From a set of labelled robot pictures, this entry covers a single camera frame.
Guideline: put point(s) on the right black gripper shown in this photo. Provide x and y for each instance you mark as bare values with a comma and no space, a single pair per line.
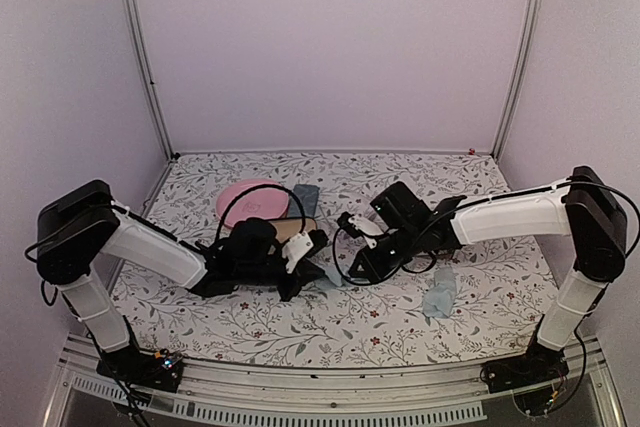
370,274

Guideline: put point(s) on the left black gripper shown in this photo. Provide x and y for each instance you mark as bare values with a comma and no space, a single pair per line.
305,272

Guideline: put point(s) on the light blue cleaning cloth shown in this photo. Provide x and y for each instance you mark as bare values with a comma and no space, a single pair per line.
334,279

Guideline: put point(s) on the black beige glasses case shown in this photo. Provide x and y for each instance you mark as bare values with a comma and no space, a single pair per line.
288,227

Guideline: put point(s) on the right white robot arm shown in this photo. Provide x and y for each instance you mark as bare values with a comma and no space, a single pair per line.
580,206

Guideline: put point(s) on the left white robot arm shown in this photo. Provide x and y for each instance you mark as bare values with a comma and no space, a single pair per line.
87,222

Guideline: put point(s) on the pink clear sunglasses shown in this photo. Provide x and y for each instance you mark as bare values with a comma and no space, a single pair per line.
325,218

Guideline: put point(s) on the brown sunglasses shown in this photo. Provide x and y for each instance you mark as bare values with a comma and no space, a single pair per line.
441,255

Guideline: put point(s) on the grey marbled glasses case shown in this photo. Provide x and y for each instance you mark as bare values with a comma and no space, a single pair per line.
309,196

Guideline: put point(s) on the pink round plate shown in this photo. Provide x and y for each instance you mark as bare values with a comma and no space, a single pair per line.
267,203

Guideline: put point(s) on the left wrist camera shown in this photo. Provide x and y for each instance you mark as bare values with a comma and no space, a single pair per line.
302,245

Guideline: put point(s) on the front aluminium rail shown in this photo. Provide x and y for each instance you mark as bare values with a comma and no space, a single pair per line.
227,394

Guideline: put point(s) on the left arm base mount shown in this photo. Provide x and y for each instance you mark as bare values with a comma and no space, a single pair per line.
160,370

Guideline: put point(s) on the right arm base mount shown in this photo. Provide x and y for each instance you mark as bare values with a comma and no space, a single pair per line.
536,365

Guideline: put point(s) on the right aluminium frame post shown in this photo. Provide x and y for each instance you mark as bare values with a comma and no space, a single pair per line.
531,14

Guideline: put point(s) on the aluminium frame post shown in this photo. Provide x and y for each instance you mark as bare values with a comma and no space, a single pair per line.
531,14
147,78

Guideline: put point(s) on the left aluminium frame post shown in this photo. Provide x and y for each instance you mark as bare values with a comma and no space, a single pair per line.
147,78

